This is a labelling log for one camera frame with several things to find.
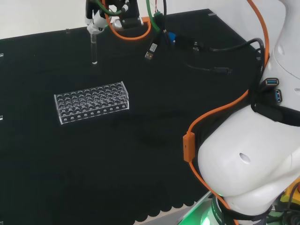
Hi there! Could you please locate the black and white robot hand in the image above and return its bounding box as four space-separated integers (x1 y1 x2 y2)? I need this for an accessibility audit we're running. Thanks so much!
85 0 144 35

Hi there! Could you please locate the clear glass test tube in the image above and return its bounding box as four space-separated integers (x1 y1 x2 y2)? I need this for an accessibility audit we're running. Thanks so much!
90 32 98 65

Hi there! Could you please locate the clear acrylic test tube rack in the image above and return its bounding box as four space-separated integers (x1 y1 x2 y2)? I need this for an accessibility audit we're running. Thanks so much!
53 81 130 125

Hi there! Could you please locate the black bench cloth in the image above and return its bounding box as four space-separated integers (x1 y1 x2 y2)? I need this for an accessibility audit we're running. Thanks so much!
0 8 272 225

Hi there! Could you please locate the black hub with blue ports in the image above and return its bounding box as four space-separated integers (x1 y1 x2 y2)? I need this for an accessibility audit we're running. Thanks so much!
259 77 282 104

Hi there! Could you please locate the green cable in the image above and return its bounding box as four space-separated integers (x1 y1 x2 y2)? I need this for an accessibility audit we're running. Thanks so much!
93 0 164 34

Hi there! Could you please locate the black cable with silver plug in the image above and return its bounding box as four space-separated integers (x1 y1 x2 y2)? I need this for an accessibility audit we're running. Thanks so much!
144 0 168 62

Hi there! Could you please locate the black cable with adapter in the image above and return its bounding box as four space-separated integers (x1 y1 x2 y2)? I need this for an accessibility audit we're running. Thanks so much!
174 34 267 85

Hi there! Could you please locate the flat orange cable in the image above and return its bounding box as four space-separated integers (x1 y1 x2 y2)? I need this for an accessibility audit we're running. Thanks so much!
104 0 270 225

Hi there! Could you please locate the black arm strap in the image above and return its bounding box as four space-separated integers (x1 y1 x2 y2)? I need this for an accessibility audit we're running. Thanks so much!
250 100 300 128

